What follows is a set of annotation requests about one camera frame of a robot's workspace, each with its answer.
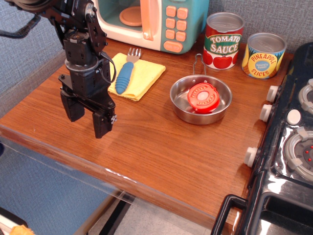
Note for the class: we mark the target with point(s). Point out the yellow cloth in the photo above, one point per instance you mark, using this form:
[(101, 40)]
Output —
[(144, 75)]

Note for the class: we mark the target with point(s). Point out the orange plush toy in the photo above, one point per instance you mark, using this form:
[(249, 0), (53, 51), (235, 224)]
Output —
[(21, 230)]

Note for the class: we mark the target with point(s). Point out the teal toy microwave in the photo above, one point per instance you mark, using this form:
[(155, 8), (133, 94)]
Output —
[(171, 26)]

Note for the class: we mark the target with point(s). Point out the small steel pan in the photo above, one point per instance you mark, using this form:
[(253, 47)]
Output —
[(178, 95)]

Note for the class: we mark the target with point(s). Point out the blue handled fork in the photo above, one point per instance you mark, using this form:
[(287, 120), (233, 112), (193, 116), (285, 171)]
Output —
[(125, 73)]

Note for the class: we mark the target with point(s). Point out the pineapple slices can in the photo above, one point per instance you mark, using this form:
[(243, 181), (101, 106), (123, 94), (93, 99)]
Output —
[(263, 55)]

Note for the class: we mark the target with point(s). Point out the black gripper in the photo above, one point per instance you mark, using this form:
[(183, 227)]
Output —
[(87, 88)]

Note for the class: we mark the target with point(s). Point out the black toy stove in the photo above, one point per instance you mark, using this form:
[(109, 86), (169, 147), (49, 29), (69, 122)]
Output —
[(280, 188)]

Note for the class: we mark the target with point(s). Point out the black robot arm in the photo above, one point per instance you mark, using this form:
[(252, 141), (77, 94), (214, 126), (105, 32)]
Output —
[(79, 31)]

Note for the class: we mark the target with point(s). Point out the tomato sauce can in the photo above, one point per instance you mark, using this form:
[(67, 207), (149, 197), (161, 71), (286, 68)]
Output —
[(222, 40)]

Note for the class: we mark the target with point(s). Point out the red toy tomato slice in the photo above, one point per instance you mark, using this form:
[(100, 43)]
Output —
[(203, 98)]

